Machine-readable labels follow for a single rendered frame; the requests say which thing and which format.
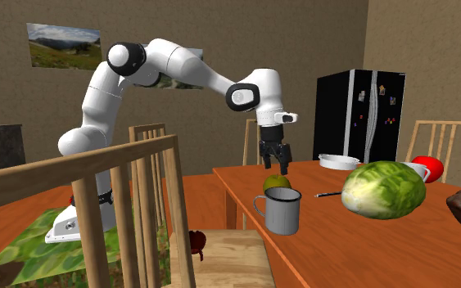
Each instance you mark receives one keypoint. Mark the dark red object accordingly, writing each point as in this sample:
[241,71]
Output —
[197,241]

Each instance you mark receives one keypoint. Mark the green patterned robot stand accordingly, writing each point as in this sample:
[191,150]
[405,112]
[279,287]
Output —
[30,249]

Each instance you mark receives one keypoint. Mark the green apple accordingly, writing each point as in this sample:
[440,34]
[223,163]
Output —
[276,182]

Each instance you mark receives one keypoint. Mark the wooden dining table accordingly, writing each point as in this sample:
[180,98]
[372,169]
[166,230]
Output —
[346,247]

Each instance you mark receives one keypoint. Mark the grey enamel mug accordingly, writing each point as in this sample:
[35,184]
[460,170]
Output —
[282,215]

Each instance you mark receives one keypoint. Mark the white shallow pan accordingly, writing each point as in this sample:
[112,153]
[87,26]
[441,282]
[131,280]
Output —
[338,162]

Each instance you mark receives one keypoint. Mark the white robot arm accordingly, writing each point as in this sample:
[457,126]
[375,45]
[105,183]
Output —
[102,99]

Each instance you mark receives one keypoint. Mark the landscape wall picture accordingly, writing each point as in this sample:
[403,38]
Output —
[64,46]
[192,67]

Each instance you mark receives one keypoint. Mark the black refrigerator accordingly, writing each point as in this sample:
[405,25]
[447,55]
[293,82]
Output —
[332,115]

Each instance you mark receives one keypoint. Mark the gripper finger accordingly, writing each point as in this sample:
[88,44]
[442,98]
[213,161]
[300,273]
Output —
[266,154]
[285,157]

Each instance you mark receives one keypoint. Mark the red round object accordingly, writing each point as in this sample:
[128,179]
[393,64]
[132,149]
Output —
[433,165]

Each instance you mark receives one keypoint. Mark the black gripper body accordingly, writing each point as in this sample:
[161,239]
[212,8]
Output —
[272,134]

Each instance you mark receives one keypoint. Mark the white cup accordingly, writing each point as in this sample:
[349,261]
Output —
[419,169]

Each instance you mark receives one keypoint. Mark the green cabbage head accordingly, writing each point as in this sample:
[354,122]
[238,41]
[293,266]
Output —
[383,190]

